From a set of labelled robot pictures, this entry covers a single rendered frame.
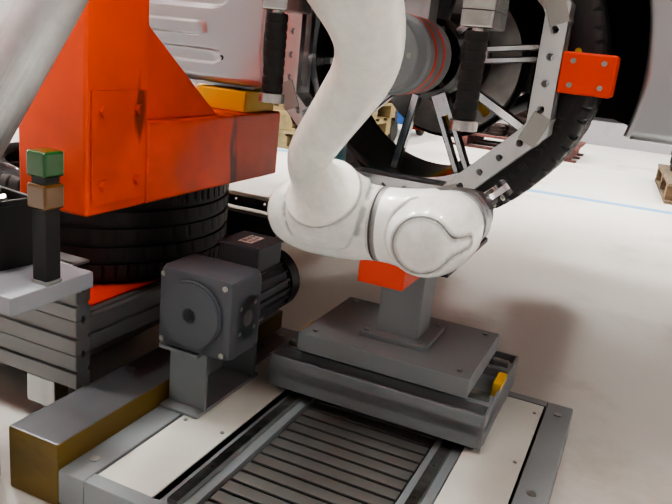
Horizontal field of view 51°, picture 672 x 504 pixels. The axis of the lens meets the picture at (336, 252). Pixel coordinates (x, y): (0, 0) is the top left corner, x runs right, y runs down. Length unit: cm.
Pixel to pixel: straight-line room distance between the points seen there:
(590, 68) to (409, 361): 69
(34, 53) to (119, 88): 82
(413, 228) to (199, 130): 79
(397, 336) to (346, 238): 73
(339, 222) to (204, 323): 56
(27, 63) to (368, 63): 28
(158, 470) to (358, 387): 46
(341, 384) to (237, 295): 35
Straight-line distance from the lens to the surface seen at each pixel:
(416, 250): 84
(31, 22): 51
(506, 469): 151
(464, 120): 110
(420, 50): 121
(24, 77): 52
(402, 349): 158
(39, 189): 114
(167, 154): 146
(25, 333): 163
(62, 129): 132
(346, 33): 60
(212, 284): 138
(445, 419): 151
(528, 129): 130
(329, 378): 158
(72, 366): 156
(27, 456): 145
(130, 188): 138
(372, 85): 66
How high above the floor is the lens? 85
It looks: 16 degrees down
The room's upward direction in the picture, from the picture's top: 6 degrees clockwise
